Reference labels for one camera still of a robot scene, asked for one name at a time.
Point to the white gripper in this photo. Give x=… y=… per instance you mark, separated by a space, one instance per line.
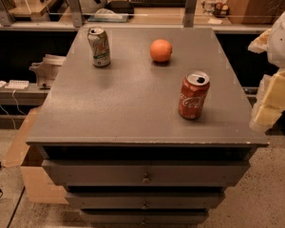
x=282 y=43

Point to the red coke can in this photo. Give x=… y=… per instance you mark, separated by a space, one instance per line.
x=193 y=92

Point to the green white soda can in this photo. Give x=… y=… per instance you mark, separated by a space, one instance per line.
x=99 y=44

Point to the dark fruit basket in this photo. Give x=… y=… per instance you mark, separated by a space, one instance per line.
x=221 y=10

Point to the clear plastic bottle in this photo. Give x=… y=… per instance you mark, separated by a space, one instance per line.
x=209 y=6

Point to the orange fruit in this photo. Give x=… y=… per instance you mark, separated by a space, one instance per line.
x=160 y=51

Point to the grey drawer cabinet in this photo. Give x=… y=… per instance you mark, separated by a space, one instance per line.
x=129 y=110

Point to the black bowl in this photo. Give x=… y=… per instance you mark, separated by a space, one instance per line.
x=121 y=6

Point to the middle grey drawer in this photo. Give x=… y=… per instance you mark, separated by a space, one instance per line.
x=182 y=200

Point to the grey drawer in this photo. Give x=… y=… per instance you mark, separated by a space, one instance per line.
x=144 y=217
x=145 y=173
x=182 y=200

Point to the beige plastic part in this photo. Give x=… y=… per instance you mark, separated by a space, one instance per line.
x=47 y=70

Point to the bottom grey drawer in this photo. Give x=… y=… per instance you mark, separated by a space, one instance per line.
x=144 y=217

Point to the top grey drawer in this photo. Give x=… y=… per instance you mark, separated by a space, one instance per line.
x=145 y=173

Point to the white power strip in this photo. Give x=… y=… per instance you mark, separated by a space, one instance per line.
x=14 y=85

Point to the cardboard box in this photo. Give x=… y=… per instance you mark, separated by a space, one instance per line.
x=39 y=187

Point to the grey metal post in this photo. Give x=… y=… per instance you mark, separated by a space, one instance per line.
x=189 y=13
x=6 y=19
x=76 y=13

